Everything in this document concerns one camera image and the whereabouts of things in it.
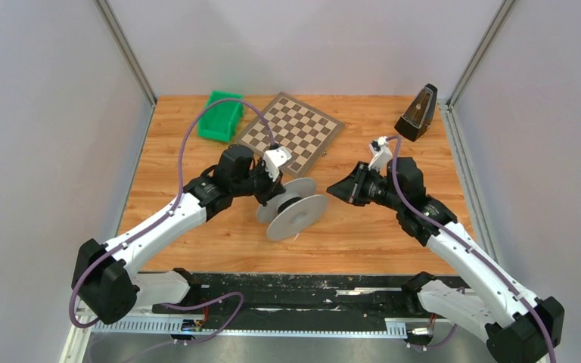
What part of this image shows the left aluminium frame post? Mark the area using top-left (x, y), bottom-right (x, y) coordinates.
top-left (93, 0), bottom-right (157, 108)

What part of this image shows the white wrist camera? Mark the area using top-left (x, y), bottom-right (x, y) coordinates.
top-left (368, 135), bottom-right (397, 172)
top-left (263, 145), bottom-right (291, 182)

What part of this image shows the wooden chessboard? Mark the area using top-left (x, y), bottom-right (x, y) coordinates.
top-left (263, 92), bottom-right (345, 178)

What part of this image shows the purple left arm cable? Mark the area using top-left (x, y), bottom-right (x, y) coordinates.
top-left (67, 98), bottom-right (278, 363)

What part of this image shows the right aluminium frame post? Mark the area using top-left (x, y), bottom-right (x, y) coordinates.
top-left (446, 0), bottom-right (518, 108)

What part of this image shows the white perforated cable spool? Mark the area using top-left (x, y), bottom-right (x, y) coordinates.
top-left (256, 177), bottom-right (328, 241)

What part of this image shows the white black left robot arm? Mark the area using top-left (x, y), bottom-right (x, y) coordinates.
top-left (69, 144), bottom-right (291, 328)

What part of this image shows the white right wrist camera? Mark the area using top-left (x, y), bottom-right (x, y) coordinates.
top-left (368, 135), bottom-right (397, 172)

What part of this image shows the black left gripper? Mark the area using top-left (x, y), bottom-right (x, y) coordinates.
top-left (231, 157), bottom-right (286, 206)

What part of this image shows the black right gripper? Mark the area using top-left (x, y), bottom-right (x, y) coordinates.
top-left (327, 161), bottom-right (402, 212)

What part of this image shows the slotted white cable duct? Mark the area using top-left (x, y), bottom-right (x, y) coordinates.
top-left (92, 315), bottom-right (407, 339)

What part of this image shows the aluminium frame post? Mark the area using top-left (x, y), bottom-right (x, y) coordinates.
top-left (93, 0), bottom-right (157, 108)
top-left (446, 0), bottom-right (518, 108)

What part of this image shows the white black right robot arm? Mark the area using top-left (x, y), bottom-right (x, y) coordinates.
top-left (327, 157), bottom-right (564, 362)

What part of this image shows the green plastic bin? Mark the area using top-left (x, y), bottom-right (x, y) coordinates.
top-left (197, 101), bottom-right (244, 143)

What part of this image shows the black wooden metronome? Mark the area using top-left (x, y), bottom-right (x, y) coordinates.
top-left (394, 83), bottom-right (438, 142)

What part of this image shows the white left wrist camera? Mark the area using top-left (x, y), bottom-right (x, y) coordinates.
top-left (263, 145), bottom-right (291, 182)

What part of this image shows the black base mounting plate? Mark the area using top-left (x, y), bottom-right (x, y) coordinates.
top-left (180, 272), bottom-right (431, 330)

